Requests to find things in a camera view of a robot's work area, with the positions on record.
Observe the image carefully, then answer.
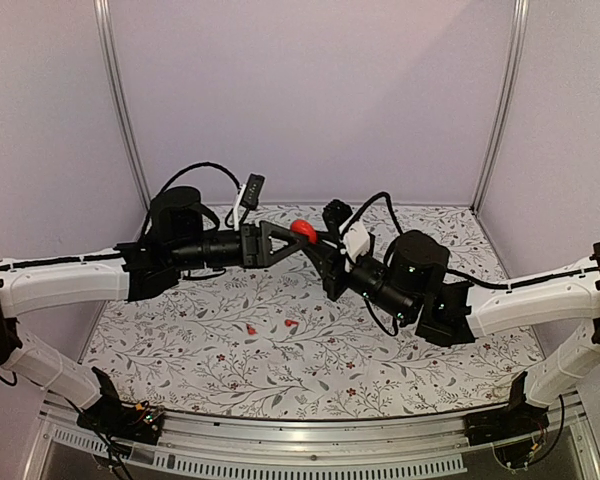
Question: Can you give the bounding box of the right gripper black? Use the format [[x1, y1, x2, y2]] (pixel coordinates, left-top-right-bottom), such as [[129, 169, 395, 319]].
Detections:
[[303, 231, 414, 324]]

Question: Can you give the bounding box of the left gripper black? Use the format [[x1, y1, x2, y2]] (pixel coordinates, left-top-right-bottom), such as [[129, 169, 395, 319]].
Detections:
[[170, 219, 309, 272]]

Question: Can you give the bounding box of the red round charging case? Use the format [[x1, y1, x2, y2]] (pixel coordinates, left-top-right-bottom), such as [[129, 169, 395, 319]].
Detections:
[[290, 219, 319, 245]]

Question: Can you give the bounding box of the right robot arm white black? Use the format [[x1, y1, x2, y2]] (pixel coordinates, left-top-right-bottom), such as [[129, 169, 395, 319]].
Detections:
[[303, 230, 600, 436]]

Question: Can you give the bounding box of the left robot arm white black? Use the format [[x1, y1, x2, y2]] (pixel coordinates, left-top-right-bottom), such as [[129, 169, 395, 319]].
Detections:
[[0, 186, 311, 434]]

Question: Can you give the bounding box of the floral patterned table mat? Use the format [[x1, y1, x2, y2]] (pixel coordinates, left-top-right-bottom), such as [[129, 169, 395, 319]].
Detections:
[[77, 202, 547, 419]]

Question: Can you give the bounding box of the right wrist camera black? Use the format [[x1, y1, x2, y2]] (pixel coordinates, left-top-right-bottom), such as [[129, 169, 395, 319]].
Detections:
[[323, 198, 376, 263]]

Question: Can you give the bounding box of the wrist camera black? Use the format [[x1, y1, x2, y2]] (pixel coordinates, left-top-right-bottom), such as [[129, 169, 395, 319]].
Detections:
[[225, 173, 265, 231], [323, 198, 376, 263]]

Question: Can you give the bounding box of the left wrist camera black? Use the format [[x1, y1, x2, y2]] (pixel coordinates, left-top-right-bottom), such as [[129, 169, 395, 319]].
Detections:
[[225, 173, 265, 231]]

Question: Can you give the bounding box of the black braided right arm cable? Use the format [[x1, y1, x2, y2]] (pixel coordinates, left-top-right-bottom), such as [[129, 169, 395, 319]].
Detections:
[[344, 191, 406, 236]]

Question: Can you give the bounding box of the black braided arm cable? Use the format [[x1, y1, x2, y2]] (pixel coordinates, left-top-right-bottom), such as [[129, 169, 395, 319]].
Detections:
[[344, 191, 406, 236], [154, 160, 241, 201]]

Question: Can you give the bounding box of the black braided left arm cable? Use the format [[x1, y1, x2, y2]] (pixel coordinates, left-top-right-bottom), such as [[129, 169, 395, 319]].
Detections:
[[154, 160, 241, 201]]

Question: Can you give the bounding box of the aluminium rail base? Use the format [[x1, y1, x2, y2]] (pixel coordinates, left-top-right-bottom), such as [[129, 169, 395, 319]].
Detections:
[[29, 399, 596, 480]]

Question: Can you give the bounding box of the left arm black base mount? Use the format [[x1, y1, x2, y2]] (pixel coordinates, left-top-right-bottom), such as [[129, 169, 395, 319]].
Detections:
[[77, 367, 165, 445]]

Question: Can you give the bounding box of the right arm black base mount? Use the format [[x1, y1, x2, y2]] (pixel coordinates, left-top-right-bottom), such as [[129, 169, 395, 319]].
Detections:
[[463, 372, 549, 446]]

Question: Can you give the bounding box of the aluminium frame post left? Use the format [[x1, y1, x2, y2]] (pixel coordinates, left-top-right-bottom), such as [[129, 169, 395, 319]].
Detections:
[[93, 0, 151, 211]]

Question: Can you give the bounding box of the aluminium frame post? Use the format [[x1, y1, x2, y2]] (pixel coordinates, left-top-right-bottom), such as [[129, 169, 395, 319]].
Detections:
[[93, 0, 151, 211], [470, 0, 529, 217]]

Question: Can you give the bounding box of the aluminium frame post right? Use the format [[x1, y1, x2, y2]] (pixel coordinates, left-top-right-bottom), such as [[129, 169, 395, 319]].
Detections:
[[470, 0, 529, 217]]

